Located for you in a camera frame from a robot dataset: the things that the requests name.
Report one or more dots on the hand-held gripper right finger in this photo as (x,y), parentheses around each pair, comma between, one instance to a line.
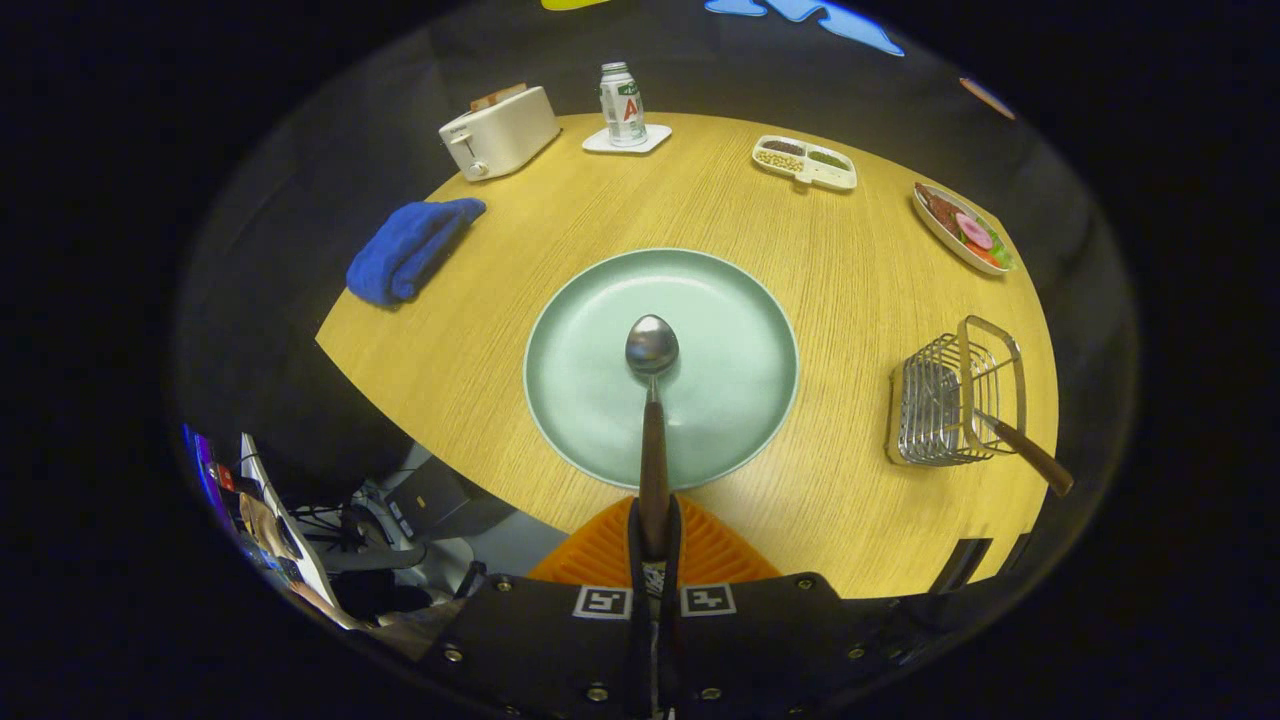
(770,640)

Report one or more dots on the person's legs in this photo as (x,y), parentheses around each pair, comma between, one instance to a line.
(420,630)

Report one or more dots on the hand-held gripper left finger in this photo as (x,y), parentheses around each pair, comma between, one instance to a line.
(540,640)

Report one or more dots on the black box under table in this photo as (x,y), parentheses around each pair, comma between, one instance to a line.
(430,500)

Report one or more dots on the small white drink bottle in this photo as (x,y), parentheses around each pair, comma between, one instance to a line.
(622,110)

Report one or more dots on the pale green plate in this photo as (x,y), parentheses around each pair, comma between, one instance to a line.
(730,380)

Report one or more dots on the brown meat piece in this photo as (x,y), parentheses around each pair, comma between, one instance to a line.
(942,212)

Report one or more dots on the blue folded cloth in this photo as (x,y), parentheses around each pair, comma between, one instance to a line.
(400,250)

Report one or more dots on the green lettuce leaf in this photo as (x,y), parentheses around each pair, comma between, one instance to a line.
(1003,252)

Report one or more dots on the white square coaster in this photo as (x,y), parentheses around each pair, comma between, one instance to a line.
(600,143)

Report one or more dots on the red tomato slice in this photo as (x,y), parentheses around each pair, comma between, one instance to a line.
(982,253)

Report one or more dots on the pink ham slice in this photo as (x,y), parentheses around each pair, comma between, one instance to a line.
(974,231)

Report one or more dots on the computer monitor with colourful screen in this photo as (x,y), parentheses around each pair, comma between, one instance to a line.
(205,470)

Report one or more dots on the white plate with food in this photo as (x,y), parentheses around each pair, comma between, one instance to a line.
(940,240)

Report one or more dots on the white sectioned dish with beans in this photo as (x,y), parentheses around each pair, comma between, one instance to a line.
(830,178)

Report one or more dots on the white toaster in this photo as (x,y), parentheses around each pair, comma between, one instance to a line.
(510,135)

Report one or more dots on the brown toast slice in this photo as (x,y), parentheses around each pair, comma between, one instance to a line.
(497,97)

